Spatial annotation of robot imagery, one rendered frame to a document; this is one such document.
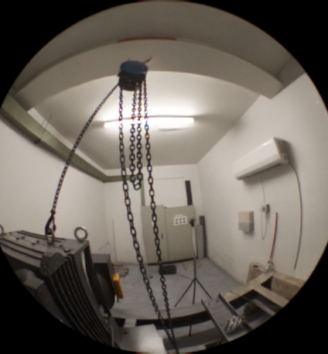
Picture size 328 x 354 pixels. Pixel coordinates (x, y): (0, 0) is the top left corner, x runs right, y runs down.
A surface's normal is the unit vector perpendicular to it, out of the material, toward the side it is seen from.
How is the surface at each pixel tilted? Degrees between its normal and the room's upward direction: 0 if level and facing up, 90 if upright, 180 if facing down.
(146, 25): 180
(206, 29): 180
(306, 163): 90
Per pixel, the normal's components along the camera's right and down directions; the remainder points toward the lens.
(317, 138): -0.99, 0.07
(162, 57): 0.09, 0.97
